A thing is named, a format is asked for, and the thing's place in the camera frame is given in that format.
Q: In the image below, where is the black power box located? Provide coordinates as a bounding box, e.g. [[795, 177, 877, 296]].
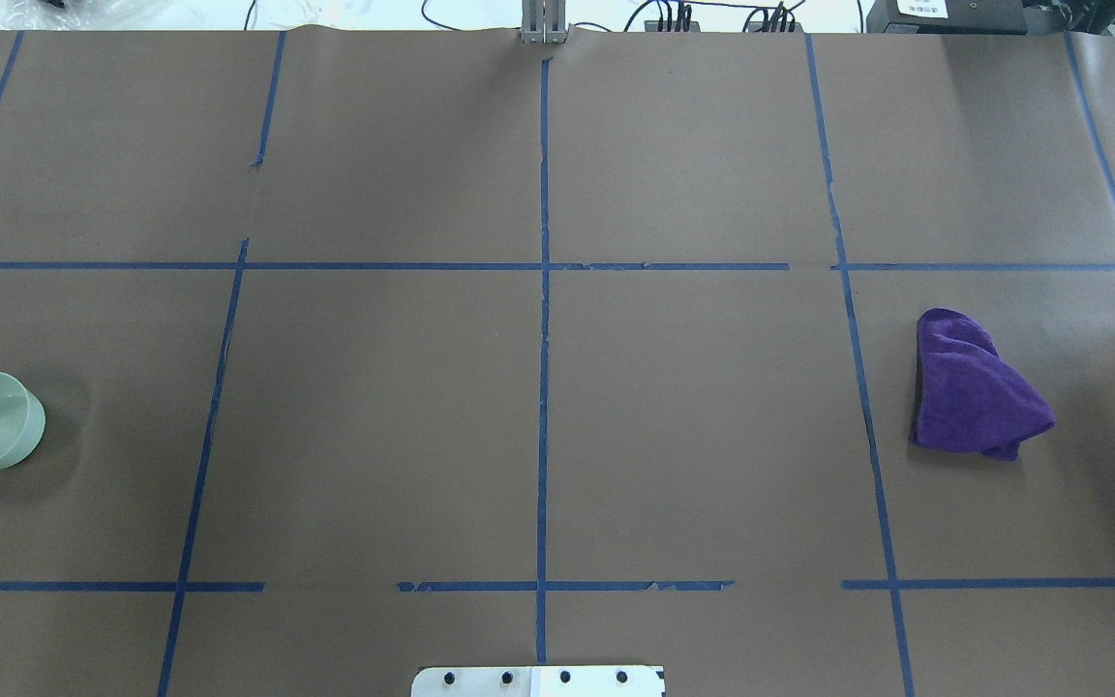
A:
[[865, 0, 1082, 36]]

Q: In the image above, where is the purple cloth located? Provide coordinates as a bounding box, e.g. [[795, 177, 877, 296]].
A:
[[911, 308, 1056, 462]]

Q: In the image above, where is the aluminium frame post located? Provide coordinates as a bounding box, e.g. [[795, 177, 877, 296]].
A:
[[521, 0, 570, 45]]

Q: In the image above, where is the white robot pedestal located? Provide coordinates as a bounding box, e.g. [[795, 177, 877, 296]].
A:
[[410, 665, 667, 696]]

